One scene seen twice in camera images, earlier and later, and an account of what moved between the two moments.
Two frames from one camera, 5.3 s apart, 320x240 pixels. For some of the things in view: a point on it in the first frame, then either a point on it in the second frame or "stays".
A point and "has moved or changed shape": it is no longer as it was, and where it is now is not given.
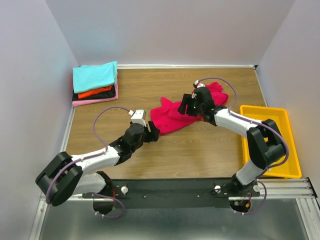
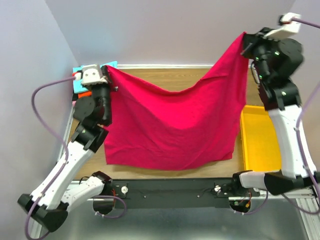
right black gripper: (189, 104) to (250, 43)
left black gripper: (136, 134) to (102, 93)
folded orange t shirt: (82, 95) stays
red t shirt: (165, 117) has moved or changed shape
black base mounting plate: (172, 193) stays
